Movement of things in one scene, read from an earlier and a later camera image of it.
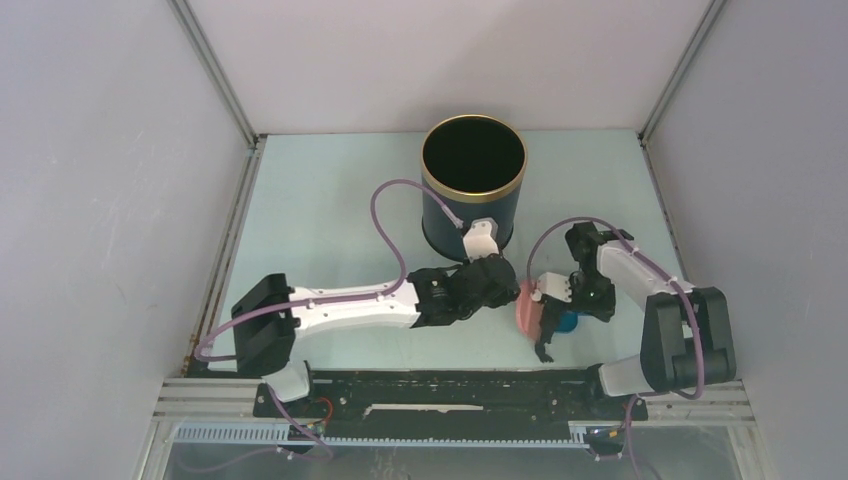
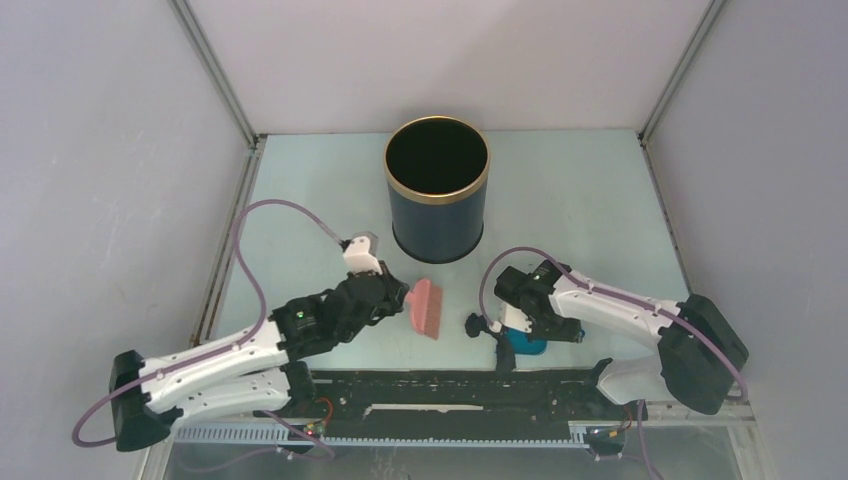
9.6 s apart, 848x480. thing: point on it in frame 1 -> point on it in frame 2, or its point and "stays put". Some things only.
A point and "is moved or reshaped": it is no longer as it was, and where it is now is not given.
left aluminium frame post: [255, 142] stays put
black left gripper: [504, 296] -> [395, 296]
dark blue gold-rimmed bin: [477, 165] -> [437, 169]
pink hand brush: [529, 313] is moved or reshaped
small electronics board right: [599, 432] stays put
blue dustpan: [567, 322] is moved or reshaped
